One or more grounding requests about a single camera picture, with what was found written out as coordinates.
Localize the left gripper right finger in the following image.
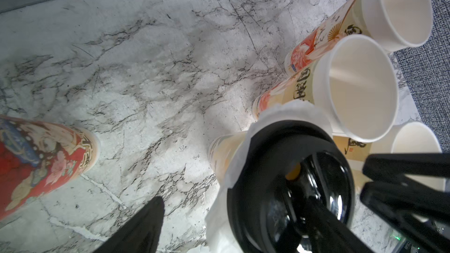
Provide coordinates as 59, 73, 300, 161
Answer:
304, 197, 372, 253

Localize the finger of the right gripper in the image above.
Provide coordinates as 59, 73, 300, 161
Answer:
360, 182, 450, 253
362, 153, 450, 197

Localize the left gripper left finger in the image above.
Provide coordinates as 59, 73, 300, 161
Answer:
94, 196, 165, 253

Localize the black cup lid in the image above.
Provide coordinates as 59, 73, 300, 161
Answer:
227, 121, 355, 253

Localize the white leak-proof paper disc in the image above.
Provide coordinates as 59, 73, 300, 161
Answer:
189, 101, 332, 253

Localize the red paper milk tea cup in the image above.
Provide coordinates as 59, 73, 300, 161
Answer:
1, 115, 100, 219

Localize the red white paper cup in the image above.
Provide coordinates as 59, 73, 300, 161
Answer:
208, 131, 247, 185

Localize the cream paper cup front right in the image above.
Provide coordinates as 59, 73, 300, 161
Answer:
334, 121, 443, 194

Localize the cream paper cup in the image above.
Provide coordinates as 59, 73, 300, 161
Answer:
252, 35, 398, 142
334, 121, 443, 194
284, 0, 433, 76

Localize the cream paper cup back middle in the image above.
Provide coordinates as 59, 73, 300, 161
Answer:
252, 35, 398, 142

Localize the cream paper cup back right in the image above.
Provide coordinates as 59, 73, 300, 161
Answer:
284, 0, 433, 76

